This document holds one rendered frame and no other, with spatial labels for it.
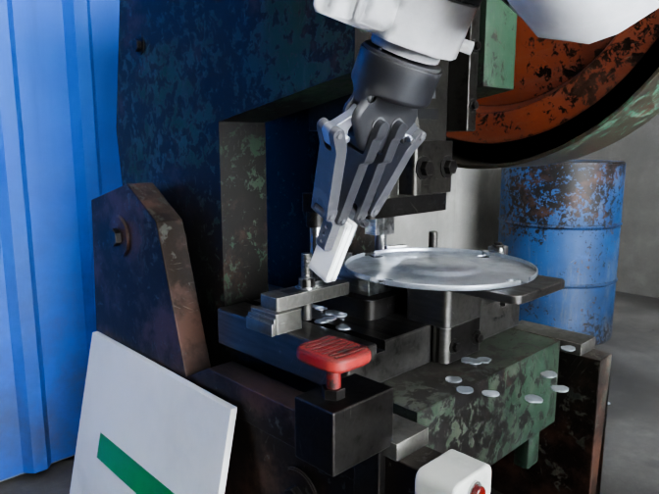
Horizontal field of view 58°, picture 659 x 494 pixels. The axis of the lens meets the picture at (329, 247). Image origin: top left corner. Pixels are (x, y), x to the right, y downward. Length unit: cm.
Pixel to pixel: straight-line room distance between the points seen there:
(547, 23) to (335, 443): 43
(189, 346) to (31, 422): 100
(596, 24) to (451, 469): 46
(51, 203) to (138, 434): 92
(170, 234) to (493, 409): 59
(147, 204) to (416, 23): 70
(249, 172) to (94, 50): 101
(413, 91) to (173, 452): 74
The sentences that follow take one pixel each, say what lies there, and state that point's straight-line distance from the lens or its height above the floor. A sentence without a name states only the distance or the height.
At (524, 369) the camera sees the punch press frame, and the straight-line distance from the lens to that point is 99.
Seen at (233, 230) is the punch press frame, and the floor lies 83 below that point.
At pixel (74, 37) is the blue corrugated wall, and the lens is 192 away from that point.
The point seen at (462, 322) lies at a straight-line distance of 93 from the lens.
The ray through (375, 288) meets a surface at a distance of 95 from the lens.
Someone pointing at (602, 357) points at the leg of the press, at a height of 62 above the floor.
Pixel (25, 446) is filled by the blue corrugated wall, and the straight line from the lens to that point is 203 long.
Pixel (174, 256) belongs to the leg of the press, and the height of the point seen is 78.
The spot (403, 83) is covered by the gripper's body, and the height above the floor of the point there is 102.
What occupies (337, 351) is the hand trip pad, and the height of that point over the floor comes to 76.
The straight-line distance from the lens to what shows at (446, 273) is 88.
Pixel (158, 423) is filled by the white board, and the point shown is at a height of 50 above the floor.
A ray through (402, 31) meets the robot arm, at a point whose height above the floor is 106.
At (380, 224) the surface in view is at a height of 84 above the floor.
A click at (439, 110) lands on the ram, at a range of 99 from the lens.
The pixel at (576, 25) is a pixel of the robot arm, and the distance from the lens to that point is 44.
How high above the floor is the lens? 97
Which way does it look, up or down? 10 degrees down
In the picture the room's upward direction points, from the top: straight up
